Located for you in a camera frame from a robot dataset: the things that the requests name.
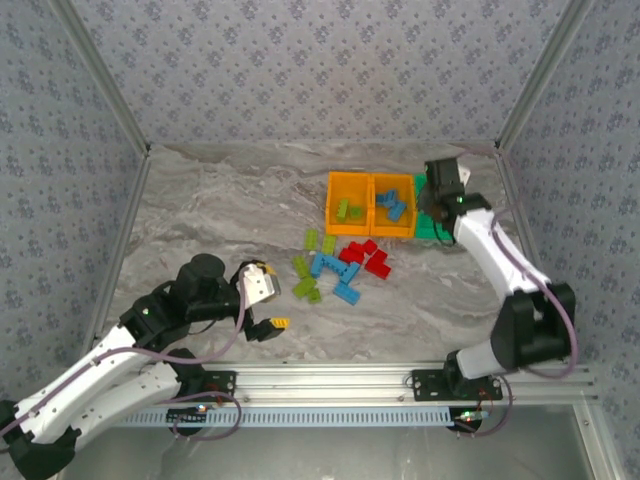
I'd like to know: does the grey metal sheet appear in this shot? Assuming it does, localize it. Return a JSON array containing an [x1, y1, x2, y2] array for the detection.
[[57, 403, 624, 480]]

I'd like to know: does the aluminium frame post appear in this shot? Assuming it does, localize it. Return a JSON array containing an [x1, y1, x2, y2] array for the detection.
[[49, 0, 152, 154], [494, 0, 597, 151]]

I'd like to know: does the aluminium side rail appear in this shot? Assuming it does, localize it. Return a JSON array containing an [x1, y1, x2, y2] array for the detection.
[[498, 148, 556, 286], [81, 149, 152, 354]]

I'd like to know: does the long blue lego brick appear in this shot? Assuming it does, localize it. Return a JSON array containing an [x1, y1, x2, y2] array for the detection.
[[322, 254, 362, 286]]

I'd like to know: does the green plastic bin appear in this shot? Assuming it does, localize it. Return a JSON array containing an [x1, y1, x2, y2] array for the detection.
[[412, 172, 454, 242]]

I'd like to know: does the small controller board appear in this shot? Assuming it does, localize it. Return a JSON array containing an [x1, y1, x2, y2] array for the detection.
[[167, 403, 210, 425], [452, 408, 494, 426]]

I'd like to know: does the blue slotted cable duct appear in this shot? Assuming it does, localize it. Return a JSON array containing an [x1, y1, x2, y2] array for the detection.
[[117, 405, 457, 429]]

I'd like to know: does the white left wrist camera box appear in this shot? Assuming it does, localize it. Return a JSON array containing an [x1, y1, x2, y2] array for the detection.
[[239, 262, 282, 306]]

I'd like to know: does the purple looped cable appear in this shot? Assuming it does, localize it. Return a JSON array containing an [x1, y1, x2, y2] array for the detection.
[[454, 374, 515, 440], [158, 389, 244, 442]]

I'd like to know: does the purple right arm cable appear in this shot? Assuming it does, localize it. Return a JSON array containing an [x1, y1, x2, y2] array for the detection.
[[452, 146, 581, 380]]

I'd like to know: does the orange plastic bin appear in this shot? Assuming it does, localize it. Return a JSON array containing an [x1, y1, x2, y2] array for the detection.
[[324, 171, 375, 237], [368, 172, 419, 239]]

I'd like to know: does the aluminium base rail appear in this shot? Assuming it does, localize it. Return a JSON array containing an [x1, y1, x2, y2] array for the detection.
[[197, 360, 600, 405]]

